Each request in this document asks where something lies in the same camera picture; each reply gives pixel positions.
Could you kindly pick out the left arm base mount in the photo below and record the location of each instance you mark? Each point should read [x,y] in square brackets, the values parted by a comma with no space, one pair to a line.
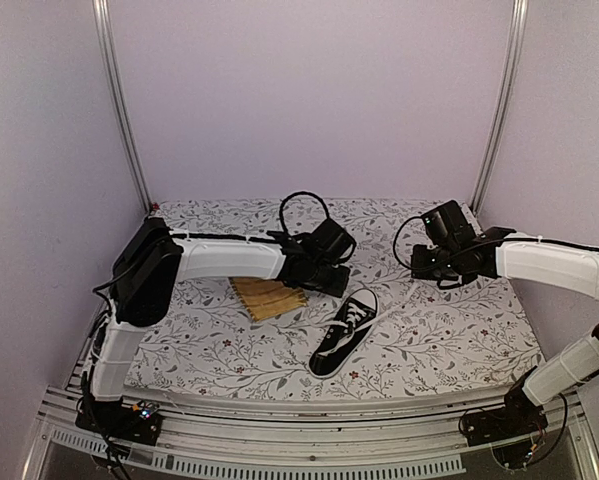
[140,423]

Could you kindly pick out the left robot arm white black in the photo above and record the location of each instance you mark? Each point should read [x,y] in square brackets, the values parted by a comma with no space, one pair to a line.
[139,293]

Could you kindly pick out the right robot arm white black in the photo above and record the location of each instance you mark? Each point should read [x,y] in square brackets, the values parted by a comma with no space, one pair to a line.
[510,254]

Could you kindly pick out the black white canvas sneaker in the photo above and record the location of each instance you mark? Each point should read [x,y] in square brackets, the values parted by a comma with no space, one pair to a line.
[347,330]

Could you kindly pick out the left aluminium frame post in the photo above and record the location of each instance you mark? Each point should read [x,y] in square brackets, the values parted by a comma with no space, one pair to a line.
[104,30]

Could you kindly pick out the floral patterned table mat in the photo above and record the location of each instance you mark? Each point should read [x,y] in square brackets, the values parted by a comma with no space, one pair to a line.
[427,342]

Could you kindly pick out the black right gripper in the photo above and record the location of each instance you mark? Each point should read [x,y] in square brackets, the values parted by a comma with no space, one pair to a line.
[426,275]

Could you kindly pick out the right aluminium frame post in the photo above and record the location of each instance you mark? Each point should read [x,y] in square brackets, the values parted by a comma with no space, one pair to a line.
[510,69]

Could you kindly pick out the aluminium frame post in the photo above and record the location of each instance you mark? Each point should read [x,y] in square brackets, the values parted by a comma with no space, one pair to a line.
[104,30]
[510,69]

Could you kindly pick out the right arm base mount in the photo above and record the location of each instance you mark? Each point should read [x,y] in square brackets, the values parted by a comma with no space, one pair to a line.
[483,426]

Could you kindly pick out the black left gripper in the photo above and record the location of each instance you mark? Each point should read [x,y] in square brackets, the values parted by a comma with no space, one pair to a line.
[338,288]

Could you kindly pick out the woven bamboo tray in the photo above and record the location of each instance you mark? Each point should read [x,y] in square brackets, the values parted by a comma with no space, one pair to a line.
[265,299]

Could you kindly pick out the front aluminium rail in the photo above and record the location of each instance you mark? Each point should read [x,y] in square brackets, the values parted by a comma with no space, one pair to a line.
[403,438]

